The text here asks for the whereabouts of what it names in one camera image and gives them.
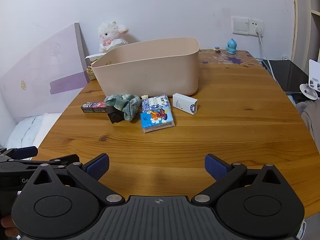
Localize green plaid cloth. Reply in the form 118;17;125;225
104;94;141;122

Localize white stand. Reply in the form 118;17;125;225
299;59;320;99

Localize blue duck toy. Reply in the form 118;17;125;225
225;38;238;55

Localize gold foil package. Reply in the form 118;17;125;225
86;65;97;81

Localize white wall socket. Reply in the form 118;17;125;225
249;18;264;36

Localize white plush lamb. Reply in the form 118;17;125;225
98;21;130;54

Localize light blue bedding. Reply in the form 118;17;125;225
3;112;62;161

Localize blue cartoon tissue pack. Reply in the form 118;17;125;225
140;107;176;134

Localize blue white patterned tissue pack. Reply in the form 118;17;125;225
141;94;170;112

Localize purple and white headboard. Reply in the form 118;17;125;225
0;22;91;126

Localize beige plastic basket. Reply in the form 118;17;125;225
90;37;201;97

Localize white wall switch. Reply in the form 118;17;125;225
231;16;250;35

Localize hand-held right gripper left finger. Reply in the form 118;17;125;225
22;154;125;205

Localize purple flower table mat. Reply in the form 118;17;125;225
199;49;262;67

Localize black box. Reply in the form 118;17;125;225
107;105;125;124

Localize person's left hand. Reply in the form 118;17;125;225
0;216;20;238

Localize wooden cabinet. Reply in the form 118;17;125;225
291;0;320;63

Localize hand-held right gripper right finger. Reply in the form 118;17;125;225
191;154;295;205

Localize white plug with cable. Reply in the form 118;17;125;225
255;27;277;81

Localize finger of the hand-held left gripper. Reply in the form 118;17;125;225
0;146;38;161
29;154;81;173

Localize grey cloth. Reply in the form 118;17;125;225
295;100;320;143

